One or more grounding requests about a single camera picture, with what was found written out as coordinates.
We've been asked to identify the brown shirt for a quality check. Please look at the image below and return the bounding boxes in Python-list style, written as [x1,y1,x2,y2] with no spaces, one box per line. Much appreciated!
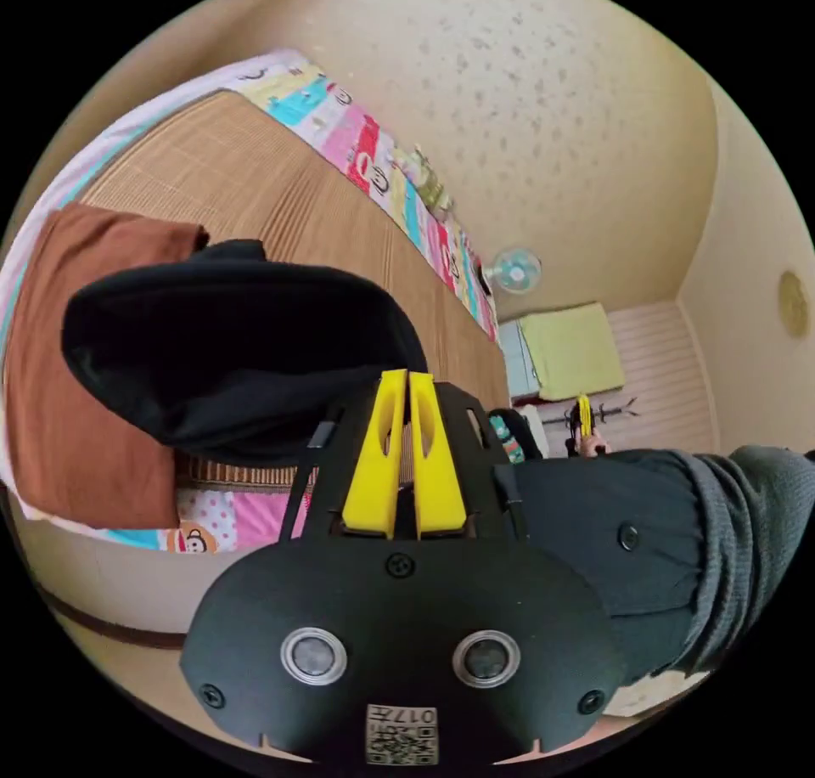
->
[2,202,211,532]

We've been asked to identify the window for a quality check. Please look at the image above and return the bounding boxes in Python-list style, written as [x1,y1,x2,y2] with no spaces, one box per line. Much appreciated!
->
[497,318,542,399]

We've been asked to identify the person's body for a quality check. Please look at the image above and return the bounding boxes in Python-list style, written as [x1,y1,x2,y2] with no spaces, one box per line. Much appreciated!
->
[488,407,815,690]

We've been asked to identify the black pants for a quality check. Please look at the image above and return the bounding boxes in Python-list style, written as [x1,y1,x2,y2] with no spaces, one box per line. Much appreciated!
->
[61,239,430,468]

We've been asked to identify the yellow-green curtain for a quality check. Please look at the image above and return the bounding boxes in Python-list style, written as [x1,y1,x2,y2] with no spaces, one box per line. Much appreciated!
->
[517,302,627,403]

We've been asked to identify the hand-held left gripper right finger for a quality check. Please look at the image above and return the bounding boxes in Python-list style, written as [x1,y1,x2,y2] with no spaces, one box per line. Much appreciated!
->
[409,372,468,540]

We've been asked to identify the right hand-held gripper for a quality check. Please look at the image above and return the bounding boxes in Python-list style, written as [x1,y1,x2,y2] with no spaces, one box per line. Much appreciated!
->
[565,394,596,459]

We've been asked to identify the bed with woven mat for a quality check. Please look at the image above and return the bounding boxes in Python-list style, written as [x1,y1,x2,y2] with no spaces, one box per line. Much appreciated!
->
[0,48,512,555]

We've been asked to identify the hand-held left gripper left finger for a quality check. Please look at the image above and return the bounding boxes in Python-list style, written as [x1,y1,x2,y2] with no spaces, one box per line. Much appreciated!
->
[341,369,408,540]

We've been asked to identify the black coat rack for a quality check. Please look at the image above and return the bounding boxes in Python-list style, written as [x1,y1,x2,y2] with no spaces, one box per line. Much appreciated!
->
[562,395,640,424]

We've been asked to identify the small teal fan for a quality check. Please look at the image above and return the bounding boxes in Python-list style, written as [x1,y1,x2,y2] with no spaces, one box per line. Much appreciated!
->
[481,247,543,296]

